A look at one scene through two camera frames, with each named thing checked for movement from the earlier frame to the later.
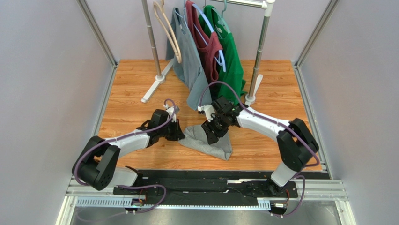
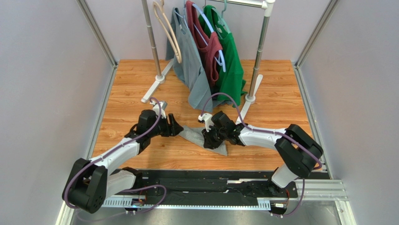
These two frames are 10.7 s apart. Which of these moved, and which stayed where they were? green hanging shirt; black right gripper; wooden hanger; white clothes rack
Moved: black right gripper
Stayed: wooden hanger; white clothes rack; green hanging shirt
